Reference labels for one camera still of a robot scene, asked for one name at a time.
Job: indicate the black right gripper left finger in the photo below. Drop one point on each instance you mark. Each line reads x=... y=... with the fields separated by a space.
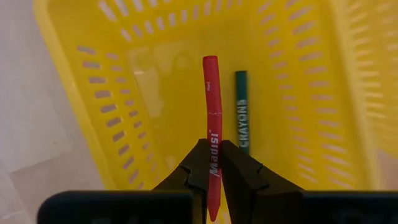
x=196 y=174

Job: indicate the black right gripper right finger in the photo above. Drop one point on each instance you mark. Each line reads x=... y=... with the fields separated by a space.
x=248 y=186

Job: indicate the red crayon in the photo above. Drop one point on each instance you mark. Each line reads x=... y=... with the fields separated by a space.
x=212 y=93

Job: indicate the yellow plastic bin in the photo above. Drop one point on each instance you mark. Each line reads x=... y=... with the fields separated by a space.
x=174 y=93
x=385 y=62

